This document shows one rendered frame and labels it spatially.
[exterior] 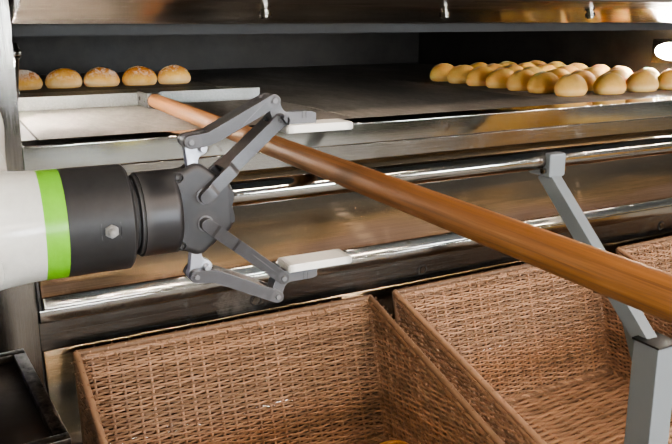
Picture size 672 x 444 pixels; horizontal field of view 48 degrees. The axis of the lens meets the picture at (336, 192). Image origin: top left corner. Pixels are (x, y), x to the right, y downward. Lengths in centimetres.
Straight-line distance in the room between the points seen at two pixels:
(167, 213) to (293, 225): 73
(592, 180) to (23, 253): 139
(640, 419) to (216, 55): 223
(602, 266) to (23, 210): 43
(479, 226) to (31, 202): 36
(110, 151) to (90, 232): 61
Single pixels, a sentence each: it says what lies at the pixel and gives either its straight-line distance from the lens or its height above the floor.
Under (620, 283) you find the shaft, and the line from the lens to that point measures 54.
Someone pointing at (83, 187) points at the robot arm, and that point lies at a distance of 64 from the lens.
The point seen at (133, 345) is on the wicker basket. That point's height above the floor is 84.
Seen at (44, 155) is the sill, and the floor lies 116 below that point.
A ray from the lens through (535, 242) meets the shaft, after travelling 60.
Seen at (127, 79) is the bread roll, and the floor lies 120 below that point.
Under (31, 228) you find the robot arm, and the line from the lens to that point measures 63.
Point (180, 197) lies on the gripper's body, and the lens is 66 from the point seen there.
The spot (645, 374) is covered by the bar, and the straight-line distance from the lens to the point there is 110.
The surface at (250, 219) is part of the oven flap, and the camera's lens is 133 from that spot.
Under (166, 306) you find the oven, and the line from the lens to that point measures 132.
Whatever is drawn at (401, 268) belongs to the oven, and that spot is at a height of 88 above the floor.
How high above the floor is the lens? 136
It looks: 13 degrees down
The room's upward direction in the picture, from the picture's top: straight up
